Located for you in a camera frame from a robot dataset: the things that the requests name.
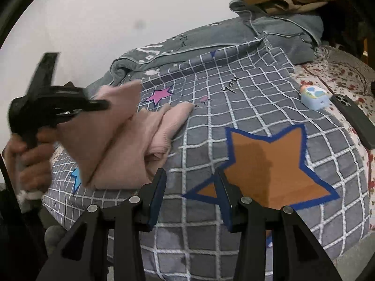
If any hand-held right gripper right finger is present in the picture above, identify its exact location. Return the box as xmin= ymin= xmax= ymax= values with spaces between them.
xmin=215 ymin=168 xmax=344 ymax=281

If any grey checked star blanket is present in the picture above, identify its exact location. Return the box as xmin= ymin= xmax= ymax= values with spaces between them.
xmin=41 ymin=39 xmax=371 ymax=281

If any pink garment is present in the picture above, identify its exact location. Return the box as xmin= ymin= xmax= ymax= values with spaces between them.
xmin=57 ymin=80 xmax=194 ymax=190

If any phone in grey case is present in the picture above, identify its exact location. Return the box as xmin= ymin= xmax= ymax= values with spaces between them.
xmin=330 ymin=94 xmax=375 ymax=150

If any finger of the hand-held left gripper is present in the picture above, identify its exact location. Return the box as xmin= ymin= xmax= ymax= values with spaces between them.
xmin=83 ymin=99 xmax=111 ymax=112

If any floral bedsheet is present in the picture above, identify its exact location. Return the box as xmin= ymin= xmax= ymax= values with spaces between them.
xmin=293 ymin=45 xmax=375 ymax=232

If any grey-blue pajama garment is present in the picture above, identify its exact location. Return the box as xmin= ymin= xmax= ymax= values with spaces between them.
xmin=85 ymin=0 xmax=324 ymax=95

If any brown folded garment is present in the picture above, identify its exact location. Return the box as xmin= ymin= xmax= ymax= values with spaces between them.
xmin=238 ymin=0 xmax=332 ymax=16

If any small blue toy box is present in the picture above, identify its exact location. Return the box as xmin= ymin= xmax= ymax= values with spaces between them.
xmin=299 ymin=83 xmax=332 ymax=112

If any wooden chair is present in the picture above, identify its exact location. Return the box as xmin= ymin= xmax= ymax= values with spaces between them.
xmin=319 ymin=0 xmax=375 ymax=66

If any person's left hand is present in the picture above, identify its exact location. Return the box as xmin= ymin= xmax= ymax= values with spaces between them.
xmin=5 ymin=128 xmax=54 ymax=194

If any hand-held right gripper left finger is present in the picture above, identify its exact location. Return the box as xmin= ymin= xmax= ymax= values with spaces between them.
xmin=35 ymin=168 xmax=167 ymax=281

